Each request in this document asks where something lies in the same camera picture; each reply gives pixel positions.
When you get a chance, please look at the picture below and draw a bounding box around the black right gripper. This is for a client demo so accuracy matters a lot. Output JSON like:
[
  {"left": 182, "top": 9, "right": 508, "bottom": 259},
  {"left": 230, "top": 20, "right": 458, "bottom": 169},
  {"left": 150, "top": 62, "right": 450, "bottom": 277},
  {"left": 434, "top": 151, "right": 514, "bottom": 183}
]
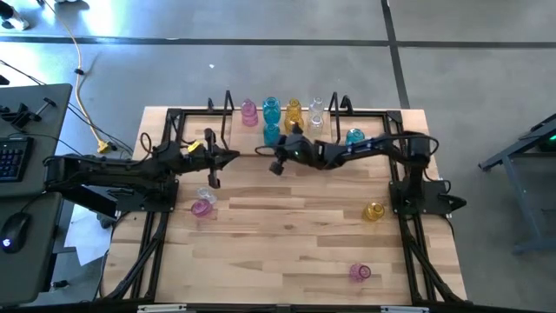
[{"left": 269, "top": 125, "right": 331, "bottom": 175}]

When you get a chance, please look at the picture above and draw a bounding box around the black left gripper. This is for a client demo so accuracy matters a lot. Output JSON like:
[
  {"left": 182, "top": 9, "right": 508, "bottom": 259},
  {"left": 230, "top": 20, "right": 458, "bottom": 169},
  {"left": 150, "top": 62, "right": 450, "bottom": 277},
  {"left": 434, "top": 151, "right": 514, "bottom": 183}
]
[{"left": 171, "top": 127, "right": 241, "bottom": 190}]

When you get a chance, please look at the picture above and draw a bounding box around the teal diamond-pattern glass vase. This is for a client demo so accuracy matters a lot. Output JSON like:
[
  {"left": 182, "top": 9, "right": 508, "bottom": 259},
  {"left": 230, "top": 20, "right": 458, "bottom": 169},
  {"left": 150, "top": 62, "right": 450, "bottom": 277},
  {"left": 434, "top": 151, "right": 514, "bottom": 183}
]
[{"left": 262, "top": 123, "right": 282, "bottom": 148}]

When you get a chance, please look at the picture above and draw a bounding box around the tall teal pebbled glass vase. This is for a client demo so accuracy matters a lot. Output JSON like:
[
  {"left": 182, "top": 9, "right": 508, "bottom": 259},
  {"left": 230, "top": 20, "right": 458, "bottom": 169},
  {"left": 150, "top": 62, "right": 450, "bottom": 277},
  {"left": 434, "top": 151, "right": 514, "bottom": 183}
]
[{"left": 261, "top": 96, "right": 282, "bottom": 126}]

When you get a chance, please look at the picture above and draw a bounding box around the yellow ribbed tapered glass vase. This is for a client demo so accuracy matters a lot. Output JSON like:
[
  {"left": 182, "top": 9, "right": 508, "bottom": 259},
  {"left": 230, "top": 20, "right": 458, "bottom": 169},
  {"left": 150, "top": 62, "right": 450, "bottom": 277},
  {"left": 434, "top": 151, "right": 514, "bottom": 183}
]
[{"left": 285, "top": 97, "right": 303, "bottom": 118}]

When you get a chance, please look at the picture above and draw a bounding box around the clear fine-ribbed glass jar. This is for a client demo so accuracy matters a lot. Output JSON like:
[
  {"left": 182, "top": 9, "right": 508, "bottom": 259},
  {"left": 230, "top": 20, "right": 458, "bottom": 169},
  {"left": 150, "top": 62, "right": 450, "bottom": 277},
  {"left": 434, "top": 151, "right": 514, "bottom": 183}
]
[{"left": 195, "top": 186, "right": 218, "bottom": 205}]

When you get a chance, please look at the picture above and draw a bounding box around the pink ribbed glass bottle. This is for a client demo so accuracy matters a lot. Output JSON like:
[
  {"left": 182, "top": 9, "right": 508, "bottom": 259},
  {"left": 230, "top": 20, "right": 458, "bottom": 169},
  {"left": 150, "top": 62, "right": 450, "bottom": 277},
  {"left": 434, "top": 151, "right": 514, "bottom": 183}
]
[{"left": 241, "top": 98, "right": 260, "bottom": 128}]

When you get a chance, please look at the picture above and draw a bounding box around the clear ribbed glass bottle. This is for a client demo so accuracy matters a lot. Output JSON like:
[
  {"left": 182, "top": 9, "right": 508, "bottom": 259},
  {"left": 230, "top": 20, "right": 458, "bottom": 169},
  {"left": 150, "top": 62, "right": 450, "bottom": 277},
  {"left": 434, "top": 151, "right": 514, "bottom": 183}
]
[{"left": 308, "top": 97, "right": 326, "bottom": 117}]

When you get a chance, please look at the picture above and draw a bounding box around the pink fluted bulbous glass vase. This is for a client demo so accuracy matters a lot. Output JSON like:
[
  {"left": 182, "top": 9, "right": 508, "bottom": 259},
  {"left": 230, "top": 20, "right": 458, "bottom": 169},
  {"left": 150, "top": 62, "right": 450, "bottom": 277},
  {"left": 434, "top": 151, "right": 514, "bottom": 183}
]
[{"left": 348, "top": 263, "right": 373, "bottom": 283}]

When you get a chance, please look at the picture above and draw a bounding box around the pink fine-ribbed glass jar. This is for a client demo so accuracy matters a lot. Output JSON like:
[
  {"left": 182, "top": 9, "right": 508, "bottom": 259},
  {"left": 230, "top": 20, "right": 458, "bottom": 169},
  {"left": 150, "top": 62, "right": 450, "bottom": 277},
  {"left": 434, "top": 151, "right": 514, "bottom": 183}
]
[{"left": 190, "top": 198, "right": 215, "bottom": 219}]

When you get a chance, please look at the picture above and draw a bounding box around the yellow ribbed glass bottle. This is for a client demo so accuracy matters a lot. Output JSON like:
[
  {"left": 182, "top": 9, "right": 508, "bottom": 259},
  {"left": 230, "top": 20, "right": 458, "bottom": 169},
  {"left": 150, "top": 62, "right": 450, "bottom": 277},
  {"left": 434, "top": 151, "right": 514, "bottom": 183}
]
[{"left": 362, "top": 202, "right": 386, "bottom": 223}]

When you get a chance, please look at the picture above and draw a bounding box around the black diagonal desk bar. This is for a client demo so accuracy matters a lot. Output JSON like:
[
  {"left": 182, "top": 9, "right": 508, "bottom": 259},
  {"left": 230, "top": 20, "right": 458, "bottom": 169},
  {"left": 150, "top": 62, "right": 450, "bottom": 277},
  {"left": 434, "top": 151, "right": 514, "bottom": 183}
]
[{"left": 45, "top": 190, "right": 119, "bottom": 219}]

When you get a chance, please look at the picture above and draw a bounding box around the white paper sheet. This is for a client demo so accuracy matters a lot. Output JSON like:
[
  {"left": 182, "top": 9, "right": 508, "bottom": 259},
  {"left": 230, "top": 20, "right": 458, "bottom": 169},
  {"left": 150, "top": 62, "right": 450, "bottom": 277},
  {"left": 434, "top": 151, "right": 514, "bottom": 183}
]
[{"left": 63, "top": 203, "right": 115, "bottom": 267}]

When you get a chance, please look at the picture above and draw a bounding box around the dark grey desk panel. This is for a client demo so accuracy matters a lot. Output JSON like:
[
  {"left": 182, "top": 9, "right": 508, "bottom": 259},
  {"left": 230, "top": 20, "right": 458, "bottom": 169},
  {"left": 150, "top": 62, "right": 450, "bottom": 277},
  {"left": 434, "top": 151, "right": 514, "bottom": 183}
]
[
  {"left": 0, "top": 83, "right": 74, "bottom": 199},
  {"left": 0, "top": 192, "right": 65, "bottom": 307}
]

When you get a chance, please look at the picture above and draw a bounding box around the black desk clamp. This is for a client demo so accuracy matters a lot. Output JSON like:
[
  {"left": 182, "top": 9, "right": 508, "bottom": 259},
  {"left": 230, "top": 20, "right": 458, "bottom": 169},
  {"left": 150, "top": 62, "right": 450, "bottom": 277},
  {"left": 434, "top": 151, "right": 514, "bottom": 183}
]
[{"left": 0, "top": 97, "right": 58, "bottom": 130}]

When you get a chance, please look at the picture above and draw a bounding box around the black keyboard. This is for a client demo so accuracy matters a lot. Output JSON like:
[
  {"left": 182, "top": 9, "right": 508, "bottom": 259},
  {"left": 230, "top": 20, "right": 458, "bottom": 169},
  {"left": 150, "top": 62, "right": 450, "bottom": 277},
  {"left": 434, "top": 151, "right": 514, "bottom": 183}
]
[{"left": 0, "top": 136, "right": 34, "bottom": 183}]

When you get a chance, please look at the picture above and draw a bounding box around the black computer mouse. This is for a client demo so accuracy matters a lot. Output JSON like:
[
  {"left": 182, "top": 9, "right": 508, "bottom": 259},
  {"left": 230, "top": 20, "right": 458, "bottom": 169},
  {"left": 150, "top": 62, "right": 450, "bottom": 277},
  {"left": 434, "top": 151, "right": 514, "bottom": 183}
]
[{"left": 0, "top": 211, "right": 30, "bottom": 255}]

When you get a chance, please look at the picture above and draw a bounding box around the black device with green light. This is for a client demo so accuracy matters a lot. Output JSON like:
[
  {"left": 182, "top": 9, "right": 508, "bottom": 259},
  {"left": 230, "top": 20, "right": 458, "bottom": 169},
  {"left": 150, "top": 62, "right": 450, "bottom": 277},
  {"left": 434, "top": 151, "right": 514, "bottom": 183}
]
[{"left": 537, "top": 124, "right": 556, "bottom": 154}]

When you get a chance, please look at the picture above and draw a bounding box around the wooden shelf with black frame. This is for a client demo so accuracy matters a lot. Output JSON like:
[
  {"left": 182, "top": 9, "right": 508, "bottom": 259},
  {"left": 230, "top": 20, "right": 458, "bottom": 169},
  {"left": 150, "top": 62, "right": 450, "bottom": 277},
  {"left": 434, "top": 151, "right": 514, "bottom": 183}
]
[{"left": 220, "top": 90, "right": 342, "bottom": 161}]

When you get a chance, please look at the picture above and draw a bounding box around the teal ring-embossed glass bottle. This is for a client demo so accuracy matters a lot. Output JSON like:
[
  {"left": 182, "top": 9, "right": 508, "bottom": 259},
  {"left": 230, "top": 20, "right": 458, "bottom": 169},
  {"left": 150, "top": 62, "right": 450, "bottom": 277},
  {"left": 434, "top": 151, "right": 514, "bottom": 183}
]
[{"left": 345, "top": 127, "right": 366, "bottom": 147}]

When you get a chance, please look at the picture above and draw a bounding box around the black rig frame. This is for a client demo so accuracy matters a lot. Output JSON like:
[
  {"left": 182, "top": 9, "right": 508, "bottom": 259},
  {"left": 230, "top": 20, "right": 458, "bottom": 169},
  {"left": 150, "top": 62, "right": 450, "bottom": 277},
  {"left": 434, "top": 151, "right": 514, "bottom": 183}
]
[{"left": 97, "top": 96, "right": 469, "bottom": 305}]

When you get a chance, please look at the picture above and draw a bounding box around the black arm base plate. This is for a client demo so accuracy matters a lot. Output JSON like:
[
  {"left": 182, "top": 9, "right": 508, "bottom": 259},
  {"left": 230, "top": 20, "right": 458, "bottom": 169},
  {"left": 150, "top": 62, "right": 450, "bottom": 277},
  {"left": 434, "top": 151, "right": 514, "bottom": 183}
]
[
  {"left": 388, "top": 179, "right": 468, "bottom": 217},
  {"left": 113, "top": 178, "right": 180, "bottom": 214}
]

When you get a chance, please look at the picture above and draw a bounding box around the silver aluminium bracket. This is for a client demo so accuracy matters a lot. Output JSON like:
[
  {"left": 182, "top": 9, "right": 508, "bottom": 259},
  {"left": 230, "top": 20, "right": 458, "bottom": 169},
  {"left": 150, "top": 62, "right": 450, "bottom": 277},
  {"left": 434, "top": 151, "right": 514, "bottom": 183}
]
[
  {"left": 136, "top": 303, "right": 189, "bottom": 313},
  {"left": 379, "top": 305, "right": 432, "bottom": 313}
]

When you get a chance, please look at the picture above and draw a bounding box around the yellow floor cable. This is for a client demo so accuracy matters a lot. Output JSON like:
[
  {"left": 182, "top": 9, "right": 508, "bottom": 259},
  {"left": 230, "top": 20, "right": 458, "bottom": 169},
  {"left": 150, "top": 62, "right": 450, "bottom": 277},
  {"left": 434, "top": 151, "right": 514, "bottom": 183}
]
[{"left": 41, "top": 0, "right": 115, "bottom": 155}]

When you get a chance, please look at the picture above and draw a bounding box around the grey metal cart frame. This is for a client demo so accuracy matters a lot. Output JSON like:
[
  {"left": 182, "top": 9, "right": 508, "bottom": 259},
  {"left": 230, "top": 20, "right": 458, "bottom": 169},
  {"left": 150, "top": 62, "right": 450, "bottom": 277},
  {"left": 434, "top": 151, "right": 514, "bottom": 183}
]
[{"left": 477, "top": 111, "right": 556, "bottom": 256}]

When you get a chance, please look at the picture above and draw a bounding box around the thin black floor cable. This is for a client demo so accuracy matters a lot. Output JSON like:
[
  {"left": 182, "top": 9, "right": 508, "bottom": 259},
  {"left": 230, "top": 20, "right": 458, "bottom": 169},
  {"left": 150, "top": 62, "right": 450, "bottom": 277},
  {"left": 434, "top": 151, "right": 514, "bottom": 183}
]
[{"left": 0, "top": 58, "right": 134, "bottom": 153}]

